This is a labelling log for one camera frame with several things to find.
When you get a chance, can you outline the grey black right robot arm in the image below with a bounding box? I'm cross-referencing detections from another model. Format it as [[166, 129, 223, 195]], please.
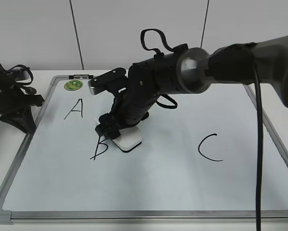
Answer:
[[89, 36, 288, 136]]

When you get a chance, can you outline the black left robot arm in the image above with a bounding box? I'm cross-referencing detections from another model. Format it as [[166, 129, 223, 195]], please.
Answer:
[[0, 63, 44, 133]]

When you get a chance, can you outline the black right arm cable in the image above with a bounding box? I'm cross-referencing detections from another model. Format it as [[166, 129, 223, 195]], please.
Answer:
[[245, 42, 265, 231]]

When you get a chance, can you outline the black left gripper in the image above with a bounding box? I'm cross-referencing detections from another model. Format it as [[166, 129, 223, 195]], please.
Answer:
[[0, 64, 44, 133]]

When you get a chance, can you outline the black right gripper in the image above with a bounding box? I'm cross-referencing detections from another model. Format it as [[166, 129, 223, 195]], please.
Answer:
[[95, 53, 182, 140]]

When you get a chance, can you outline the green round magnet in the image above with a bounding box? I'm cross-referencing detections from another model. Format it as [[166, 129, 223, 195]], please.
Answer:
[[64, 80, 83, 91]]

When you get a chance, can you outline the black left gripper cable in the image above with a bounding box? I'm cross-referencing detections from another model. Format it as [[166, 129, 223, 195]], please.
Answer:
[[4, 64, 38, 96]]

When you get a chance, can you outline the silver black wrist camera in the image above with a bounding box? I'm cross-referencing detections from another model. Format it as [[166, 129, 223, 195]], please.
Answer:
[[88, 67, 128, 96]]

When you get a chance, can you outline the white board eraser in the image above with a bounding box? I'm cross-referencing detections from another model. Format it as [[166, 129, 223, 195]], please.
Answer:
[[94, 116, 143, 153]]

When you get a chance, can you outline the black looped wrist cable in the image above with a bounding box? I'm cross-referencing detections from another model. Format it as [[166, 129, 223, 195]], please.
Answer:
[[140, 28, 178, 109]]

